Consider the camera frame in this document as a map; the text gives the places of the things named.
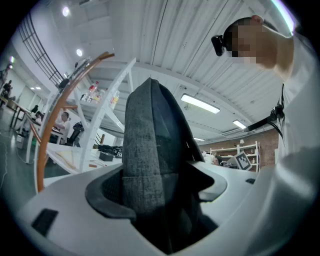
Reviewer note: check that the black bag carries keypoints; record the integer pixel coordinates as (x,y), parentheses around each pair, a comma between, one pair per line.
(78,131)

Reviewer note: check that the person's head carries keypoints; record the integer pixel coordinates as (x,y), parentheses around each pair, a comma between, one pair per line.
(265,47)

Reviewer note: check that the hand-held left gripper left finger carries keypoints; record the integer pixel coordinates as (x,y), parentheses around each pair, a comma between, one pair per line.
(67,200)

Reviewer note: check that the long ceiling lamp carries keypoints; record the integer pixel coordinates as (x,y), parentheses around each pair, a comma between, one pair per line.
(239,124)
(200,103)

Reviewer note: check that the black head-worn camera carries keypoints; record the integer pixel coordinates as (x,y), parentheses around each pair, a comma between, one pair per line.
(220,45)

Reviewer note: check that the black monitor mount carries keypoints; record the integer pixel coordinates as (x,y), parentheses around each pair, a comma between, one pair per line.
(278,111)

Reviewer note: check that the clear bottle with yellow label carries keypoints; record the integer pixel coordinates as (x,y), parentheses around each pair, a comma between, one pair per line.
(115,98)

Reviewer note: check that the small black box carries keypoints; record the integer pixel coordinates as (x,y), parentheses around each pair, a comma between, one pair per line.
(107,156)

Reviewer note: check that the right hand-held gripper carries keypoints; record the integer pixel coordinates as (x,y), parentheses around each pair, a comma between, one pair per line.
(243,161)

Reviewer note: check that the round ceiling light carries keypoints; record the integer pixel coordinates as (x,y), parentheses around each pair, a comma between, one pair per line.
(79,52)
(65,11)

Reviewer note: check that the clear bottle with red cap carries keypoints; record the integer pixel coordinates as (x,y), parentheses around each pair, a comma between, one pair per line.
(93,90)

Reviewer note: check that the person's white shirt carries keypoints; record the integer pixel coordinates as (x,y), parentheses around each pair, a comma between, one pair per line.
(302,100)

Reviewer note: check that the white open bookshelf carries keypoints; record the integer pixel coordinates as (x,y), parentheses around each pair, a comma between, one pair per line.
(236,153)

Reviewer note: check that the black chest monitor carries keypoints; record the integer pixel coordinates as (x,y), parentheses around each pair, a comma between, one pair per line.
(260,124)

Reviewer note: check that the black balcony railing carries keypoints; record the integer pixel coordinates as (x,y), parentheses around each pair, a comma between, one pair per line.
(40,52)

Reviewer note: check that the dark grey fabric backpack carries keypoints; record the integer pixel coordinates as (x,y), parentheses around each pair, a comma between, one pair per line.
(142,150)

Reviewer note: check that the white metal shelf unit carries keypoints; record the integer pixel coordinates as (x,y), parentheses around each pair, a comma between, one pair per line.
(100,117)

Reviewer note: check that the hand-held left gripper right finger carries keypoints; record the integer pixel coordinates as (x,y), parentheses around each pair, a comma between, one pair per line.
(250,205)

